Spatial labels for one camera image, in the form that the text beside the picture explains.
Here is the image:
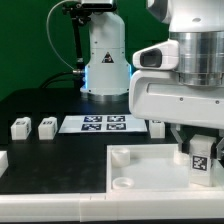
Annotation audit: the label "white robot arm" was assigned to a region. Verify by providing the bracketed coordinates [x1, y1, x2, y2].
[129, 0, 224, 160]

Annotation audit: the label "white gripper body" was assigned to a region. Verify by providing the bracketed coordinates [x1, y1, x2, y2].
[129, 39, 224, 129]

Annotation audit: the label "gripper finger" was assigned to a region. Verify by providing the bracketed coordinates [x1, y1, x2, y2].
[170, 124, 188, 154]
[216, 130, 224, 160]

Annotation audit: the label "grey cable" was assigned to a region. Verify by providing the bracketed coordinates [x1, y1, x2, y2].
[45, 0, 81, 72]

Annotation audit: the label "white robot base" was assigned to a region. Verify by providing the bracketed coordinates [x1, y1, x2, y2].
[80, 12, 131, 101]

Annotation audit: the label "white sheet with AprilTags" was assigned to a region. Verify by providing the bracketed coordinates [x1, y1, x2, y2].
[59, 114, 147, 134]

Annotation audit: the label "black camera stand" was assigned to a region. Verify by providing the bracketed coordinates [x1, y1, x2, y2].
[62, 0, 117, 70]

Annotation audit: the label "white L-shaped obstacle fence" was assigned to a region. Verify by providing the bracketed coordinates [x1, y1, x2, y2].
[0, 150, 224, 224]

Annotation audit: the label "black cables on table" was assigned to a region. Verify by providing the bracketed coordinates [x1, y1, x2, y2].
[39, 71, 83, 90]

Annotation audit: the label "white square table top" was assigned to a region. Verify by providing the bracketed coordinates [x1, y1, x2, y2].
[106, 144, 224, 192]

